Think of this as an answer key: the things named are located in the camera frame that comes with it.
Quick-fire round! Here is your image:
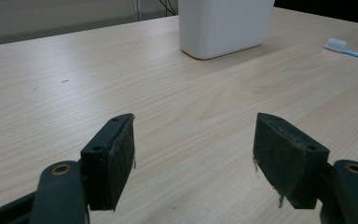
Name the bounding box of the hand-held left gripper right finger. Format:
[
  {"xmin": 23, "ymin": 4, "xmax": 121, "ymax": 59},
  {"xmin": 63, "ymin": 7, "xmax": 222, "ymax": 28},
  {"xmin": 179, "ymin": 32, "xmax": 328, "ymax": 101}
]
[{"xmin": 252, "ymin": 112, "xmax": 331, "ymax": 210}]

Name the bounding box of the metal stand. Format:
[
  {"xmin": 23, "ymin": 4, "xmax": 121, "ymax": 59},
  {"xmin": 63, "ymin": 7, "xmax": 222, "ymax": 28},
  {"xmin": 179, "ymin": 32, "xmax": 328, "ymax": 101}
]
[{"xmin": 135, "ymin": 0, "xmax": 179, "ymax": 22}]

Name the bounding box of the light blue toothbrush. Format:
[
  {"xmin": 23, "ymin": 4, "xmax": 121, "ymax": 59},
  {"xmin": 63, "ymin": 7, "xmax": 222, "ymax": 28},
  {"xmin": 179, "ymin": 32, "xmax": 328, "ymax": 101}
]
[{"xmin": 324, "ymin": 37, "xmax": 358, "ymax": 63}]

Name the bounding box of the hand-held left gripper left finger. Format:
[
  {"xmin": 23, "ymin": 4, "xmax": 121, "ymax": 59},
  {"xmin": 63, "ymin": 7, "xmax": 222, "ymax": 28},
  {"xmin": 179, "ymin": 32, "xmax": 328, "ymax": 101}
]
[{"xmin": 79, "ymin": 112, "xmax": 137, "ymax": 212}]

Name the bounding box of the white plastic container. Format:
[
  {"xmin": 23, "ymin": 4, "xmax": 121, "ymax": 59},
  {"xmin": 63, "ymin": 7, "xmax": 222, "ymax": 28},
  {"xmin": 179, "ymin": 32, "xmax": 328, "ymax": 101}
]
[{"xmin": 177, "ymin": 0, "xmax": 276, "ymax": 61}]

